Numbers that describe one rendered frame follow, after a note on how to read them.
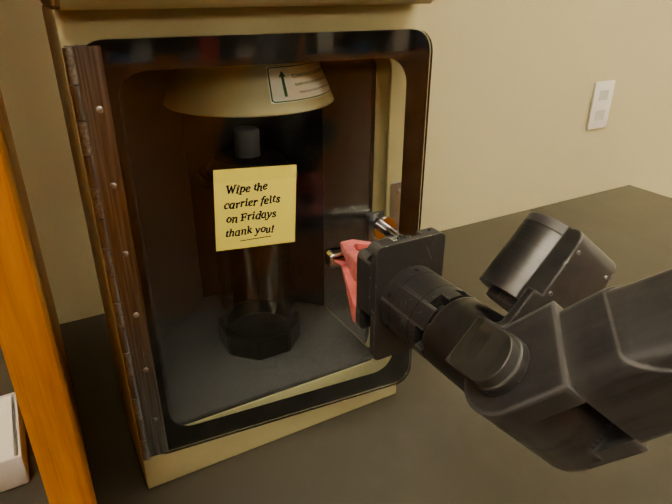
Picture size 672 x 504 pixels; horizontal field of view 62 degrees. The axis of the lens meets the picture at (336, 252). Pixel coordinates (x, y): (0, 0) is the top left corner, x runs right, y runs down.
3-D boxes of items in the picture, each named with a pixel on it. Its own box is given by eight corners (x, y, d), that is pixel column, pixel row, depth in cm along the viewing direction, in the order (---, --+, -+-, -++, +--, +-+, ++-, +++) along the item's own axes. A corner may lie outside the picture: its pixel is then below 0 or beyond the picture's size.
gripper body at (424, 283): (431, 223, 46) (496, 258, 40) (423, 329, 50) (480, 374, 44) (363, 239, 43) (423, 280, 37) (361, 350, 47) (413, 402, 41)
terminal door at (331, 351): (150, 454, 58) (71, 39, 41) (406, 377, 69) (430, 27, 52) (151, 459, 57) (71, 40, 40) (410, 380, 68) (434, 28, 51)
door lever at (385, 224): (309, 253, 55) (309, 229, 54) (393, 237, 59) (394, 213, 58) (331, 276, 51) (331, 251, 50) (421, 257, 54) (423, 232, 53)
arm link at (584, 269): (483, 394, 28) (587, 470, 31) (621, 213, 28) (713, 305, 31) (399, 320, 40) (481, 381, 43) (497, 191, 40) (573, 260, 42)
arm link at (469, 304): (465, 398, 34) (507, 424, 38) (534, 307, 34) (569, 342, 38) (400, 341, 40) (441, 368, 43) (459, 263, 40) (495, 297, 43)
